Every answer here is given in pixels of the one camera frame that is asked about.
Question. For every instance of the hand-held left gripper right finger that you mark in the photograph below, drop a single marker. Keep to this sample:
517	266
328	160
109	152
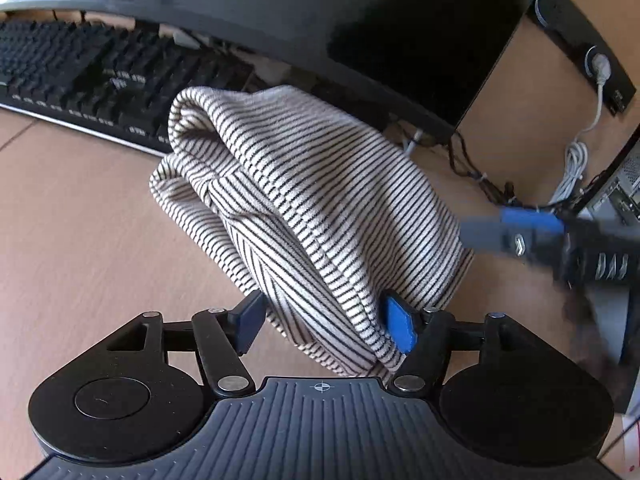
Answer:
400	325

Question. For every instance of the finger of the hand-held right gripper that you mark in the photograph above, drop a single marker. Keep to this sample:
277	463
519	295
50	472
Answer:
525	225

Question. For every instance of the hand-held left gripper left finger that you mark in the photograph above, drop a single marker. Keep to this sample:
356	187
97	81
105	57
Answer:
250	322

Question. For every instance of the beige black striped shirt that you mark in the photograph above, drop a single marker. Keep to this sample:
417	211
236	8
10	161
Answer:
320	195

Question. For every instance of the grey computer case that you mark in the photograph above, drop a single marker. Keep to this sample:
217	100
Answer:
607	320

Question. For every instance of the black desk socket panel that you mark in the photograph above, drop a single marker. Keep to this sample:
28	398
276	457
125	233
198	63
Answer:
575	45

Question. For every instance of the white paper red print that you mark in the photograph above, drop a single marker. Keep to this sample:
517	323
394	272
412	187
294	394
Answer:
627	450

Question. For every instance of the black keyboard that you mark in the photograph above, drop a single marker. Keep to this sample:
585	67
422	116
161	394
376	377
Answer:
90	75

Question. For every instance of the black computer monitor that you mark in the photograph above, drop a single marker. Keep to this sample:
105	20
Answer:
300	10

